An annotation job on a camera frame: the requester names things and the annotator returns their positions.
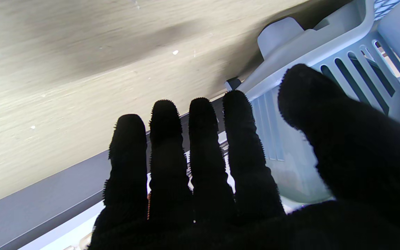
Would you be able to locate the blue plastic dish rack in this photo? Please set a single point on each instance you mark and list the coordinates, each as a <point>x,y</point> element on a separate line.
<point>377,80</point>

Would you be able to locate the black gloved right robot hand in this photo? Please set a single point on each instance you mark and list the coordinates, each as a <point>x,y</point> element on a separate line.
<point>342,194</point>

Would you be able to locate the printed kitchen backdrop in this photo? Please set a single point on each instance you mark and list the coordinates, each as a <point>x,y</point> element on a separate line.
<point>40,215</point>

